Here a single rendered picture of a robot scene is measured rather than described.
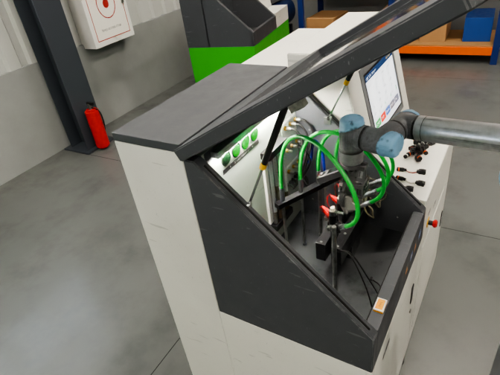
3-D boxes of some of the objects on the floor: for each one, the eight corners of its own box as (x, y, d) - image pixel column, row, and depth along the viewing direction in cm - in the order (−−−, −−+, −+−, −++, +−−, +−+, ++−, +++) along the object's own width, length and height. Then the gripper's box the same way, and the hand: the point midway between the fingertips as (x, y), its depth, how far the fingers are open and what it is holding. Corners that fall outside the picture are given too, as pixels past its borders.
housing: (245, 421, 200) (178, 144, 119) (199, 396, 214) (110, 132, 133) (347, 242, 296) (347, 21, 215) (310, 233, 310) (297, 22, 229)
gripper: (361, 171, 129) (360, 225, 140) (370, 157, 135) (368, 210, 146) (335, 166, 133) (335, 219, 144) (345, 153, 139) (345, 204, 150)
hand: (344, 210), depth 146 cm, fingers closed
